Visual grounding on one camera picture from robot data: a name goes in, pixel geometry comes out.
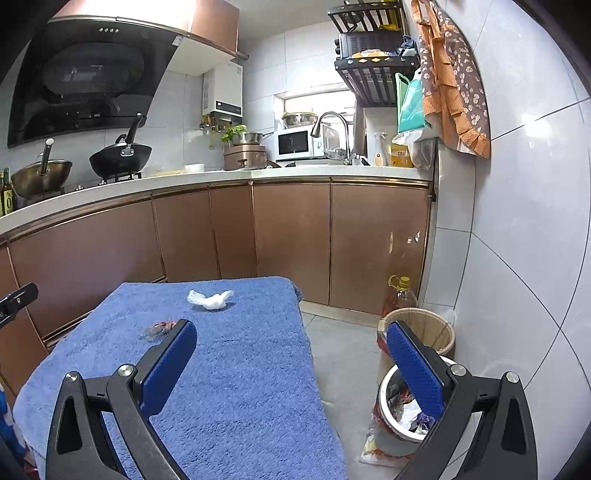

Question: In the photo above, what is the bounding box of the small red candy wrapper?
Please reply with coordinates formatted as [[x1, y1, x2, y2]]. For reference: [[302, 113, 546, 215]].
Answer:
[[140, 321, 176, 341]]

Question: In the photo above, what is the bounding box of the white plastic bag scrap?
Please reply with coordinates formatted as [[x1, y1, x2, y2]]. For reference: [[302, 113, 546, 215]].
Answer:
[[186, 290, 235, 311]]

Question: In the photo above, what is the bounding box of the white rimmed metal trash bin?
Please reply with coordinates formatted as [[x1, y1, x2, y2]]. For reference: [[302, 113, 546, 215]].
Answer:
[[370, 353, 433, 456]]

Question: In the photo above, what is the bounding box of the wooden beige trash bin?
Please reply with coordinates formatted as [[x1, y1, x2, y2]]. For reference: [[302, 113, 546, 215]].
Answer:
[[377, 308, 456, 384]]

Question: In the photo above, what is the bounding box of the brown kitchen cabinet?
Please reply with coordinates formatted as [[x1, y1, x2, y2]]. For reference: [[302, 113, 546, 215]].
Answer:
[[1, 179, 431, 394]]

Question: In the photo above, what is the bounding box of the chrome kitchen faucet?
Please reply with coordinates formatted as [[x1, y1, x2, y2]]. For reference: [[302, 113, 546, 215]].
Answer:
[[311, 111, 369, 166]]

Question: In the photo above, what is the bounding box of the blue white gloved left hand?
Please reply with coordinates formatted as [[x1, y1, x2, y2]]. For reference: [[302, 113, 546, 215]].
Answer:
[[0, 390, 25, 460]]

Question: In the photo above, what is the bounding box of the dark olive oil bottle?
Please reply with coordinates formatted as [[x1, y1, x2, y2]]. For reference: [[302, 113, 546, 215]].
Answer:
[[0, 167, 15, 216]]

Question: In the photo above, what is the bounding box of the blue towel cloth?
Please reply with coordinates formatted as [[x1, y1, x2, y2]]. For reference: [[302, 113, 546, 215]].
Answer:
[[13, 276, 348, 479]]

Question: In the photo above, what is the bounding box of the brass metal pot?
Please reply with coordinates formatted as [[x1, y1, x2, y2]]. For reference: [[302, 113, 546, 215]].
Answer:
[[11, 138, 73, 200]]

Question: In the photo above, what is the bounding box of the cooking oil bottle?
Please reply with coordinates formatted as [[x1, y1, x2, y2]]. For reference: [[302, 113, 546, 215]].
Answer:
[[382, 275, 418, 317]]

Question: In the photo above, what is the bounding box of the black wok pan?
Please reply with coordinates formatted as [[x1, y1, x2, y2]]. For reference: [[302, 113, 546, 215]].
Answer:
[[89, 112, 152, 180]]

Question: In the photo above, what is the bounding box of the black range hood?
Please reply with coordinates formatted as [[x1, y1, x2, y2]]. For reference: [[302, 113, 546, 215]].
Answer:
[[7, 19, 180, 148]]

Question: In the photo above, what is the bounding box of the brown rice cooker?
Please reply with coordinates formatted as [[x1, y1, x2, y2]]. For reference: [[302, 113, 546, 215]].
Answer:
[[223, 145, 267, 171]]

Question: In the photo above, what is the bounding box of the white gas water heater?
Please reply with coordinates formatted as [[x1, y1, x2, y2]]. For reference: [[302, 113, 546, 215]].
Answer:
[[201, 61, 243, 124]]

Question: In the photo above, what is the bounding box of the white microwave oven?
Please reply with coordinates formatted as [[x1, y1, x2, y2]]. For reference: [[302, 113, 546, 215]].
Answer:
[[273, 125, 327, 161]]

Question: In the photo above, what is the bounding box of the yellow package on counter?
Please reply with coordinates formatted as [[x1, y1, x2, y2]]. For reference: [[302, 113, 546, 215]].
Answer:
[[390, 143, 414, 168]]

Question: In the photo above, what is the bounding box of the white spray bottle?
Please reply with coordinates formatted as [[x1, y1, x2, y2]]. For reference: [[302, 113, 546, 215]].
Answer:
[[374, 132, 390, 166]]

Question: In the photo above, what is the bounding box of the orange brown floral apron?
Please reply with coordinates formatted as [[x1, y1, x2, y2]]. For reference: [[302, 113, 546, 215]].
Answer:
[[410, 1, 492, 159]]

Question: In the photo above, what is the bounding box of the teal plastic bag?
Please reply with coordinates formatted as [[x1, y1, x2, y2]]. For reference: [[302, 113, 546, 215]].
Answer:
[[394, 69, 431, 134]]

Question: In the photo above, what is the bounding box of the black dish rack shelf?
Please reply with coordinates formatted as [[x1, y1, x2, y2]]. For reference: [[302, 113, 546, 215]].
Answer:
[[328, 1, 420, 107]]

